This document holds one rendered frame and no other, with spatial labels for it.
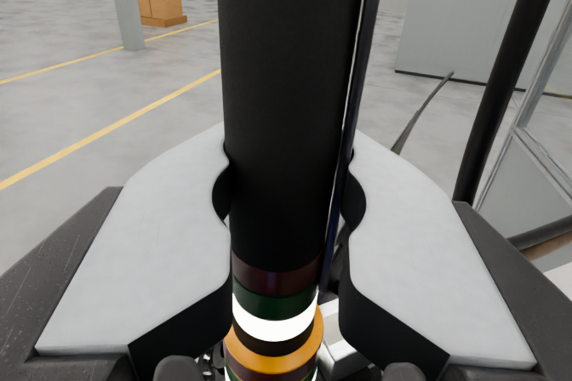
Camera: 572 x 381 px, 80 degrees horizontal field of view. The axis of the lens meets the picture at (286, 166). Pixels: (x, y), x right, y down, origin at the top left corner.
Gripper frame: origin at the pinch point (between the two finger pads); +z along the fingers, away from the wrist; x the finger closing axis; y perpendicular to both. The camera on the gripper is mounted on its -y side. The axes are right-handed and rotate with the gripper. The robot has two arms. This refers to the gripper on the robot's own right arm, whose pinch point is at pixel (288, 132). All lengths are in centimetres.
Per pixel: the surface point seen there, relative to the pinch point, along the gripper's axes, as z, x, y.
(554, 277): 17.6, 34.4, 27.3
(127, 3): 552, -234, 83
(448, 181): 217, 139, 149
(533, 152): 93, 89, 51
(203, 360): 7.5, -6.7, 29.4
